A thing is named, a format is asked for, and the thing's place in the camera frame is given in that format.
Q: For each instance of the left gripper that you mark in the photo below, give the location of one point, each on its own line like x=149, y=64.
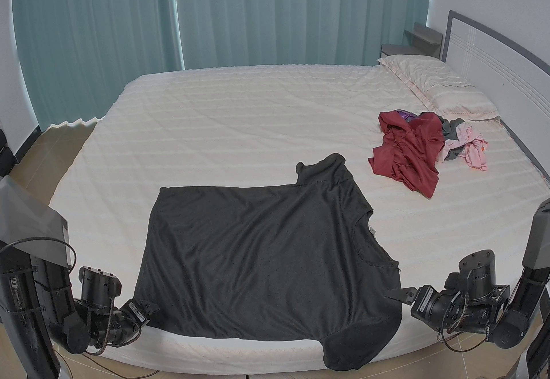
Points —
x=129, y=325

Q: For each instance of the bed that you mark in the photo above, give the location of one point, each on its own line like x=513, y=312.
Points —
x=258, y=119

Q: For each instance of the blue-green curtain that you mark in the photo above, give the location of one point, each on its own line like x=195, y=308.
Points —
x=94, y=25
x=300, y=3

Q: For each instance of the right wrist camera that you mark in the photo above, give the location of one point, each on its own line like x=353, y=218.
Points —
x=477, y=272

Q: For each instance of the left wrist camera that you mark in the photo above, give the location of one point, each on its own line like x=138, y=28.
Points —
x=99, y=282

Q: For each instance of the grey bedside table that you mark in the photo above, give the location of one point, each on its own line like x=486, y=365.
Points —
x=408, y=50

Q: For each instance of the dark red garment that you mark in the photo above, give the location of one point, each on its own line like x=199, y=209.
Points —
x=408, y=149

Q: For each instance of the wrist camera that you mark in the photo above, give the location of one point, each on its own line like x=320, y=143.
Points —
x=477, y=272
x=99, y=282

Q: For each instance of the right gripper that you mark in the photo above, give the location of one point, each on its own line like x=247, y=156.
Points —
x=436, y=308

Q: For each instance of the cream pillow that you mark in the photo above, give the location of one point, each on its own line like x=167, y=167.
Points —
x=442, y=85

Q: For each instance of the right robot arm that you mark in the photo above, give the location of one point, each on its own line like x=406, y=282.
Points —
x=537, y=248

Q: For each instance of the pink garment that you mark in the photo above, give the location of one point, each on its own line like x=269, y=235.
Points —
x=472, y=154

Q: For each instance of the black T-shirt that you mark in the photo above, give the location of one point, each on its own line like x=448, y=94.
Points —
x=258, y=261

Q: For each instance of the purple garment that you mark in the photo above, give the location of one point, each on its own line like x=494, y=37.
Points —
x=406, y=114

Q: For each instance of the grey garment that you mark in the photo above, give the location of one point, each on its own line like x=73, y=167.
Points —
x=449, y=130

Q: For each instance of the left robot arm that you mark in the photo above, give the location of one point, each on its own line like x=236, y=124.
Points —
x=25, y=291

